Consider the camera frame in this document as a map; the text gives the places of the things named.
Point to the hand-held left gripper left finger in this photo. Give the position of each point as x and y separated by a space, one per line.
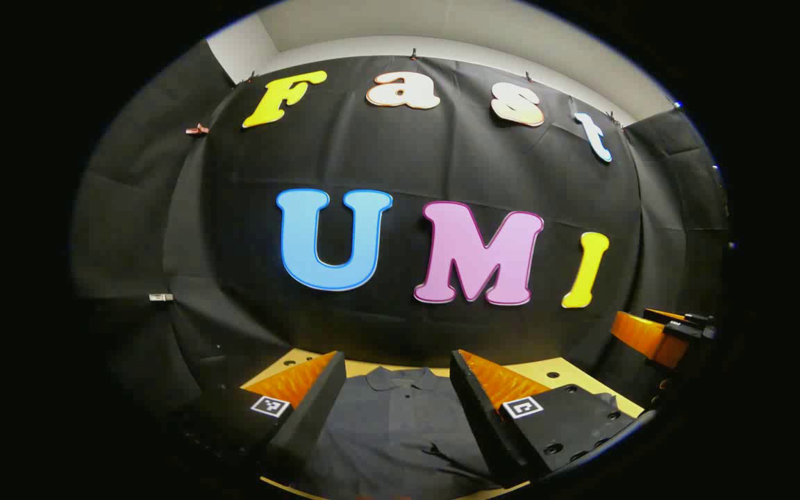
317 403

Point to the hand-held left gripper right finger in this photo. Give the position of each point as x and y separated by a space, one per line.
476 410

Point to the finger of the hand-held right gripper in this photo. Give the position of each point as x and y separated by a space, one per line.
650 337

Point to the dark grey collared shirt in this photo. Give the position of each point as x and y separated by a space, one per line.
400 430

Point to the silver cloth clip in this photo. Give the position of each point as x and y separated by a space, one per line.
160 297

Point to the black backdrop cloth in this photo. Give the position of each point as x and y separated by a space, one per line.
400 160

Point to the red cloth clip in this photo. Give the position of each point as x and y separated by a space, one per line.
196 129

